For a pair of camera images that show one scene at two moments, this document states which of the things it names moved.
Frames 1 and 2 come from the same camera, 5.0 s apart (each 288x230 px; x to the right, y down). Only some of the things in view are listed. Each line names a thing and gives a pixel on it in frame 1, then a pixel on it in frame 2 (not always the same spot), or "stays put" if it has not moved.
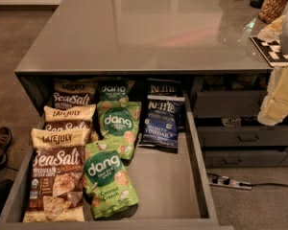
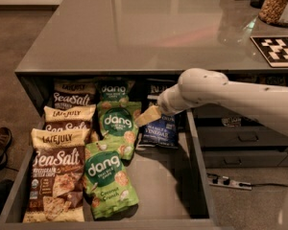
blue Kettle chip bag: (161, 121) stays put
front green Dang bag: (109, 179) stays put
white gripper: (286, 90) -> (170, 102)
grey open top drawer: (174, 191) stays put
